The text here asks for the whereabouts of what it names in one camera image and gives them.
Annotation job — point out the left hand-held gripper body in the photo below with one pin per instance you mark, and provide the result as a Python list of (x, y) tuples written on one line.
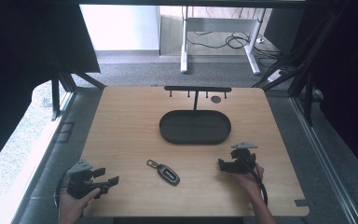
[(80, 183)]

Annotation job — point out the white power strip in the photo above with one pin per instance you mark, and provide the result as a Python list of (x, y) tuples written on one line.
[(275, 75)]

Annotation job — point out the person's left hand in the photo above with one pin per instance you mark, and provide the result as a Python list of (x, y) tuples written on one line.
[(71, 207)]

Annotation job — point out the black car key fob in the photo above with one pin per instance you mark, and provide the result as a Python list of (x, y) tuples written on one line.
[(167, 174)]

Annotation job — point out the black key rack with tray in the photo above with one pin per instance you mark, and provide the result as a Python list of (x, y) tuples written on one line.
[(195, 127)]

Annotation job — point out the white desk frame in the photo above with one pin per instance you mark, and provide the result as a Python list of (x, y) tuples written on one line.
[(185, 46)]

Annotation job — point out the aluminium rail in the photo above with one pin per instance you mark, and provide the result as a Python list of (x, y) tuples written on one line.
[(323, 158)]

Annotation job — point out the dark floor socket plates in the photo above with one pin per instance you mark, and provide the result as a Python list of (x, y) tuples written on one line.
[(65, 132)]

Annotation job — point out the dark overhead bar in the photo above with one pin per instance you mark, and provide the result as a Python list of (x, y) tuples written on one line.
[(192, 3)]

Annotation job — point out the person's right hand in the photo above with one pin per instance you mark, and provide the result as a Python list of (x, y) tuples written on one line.
[(250, 183)]

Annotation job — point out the black curtain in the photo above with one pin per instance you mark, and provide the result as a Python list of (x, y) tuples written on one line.
[(348, 77), (18, 62)]

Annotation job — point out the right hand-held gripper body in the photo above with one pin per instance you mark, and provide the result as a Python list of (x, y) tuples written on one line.
[(242, 160)]

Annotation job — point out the black metal stand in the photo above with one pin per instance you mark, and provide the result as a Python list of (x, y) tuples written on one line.
[(56, 96), (307, 93)]

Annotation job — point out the white wall panel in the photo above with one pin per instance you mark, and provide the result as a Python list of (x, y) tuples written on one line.
[(119, 26)]

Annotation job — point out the grey round table grommet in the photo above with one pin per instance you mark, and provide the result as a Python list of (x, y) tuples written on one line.
[(216, 99)]

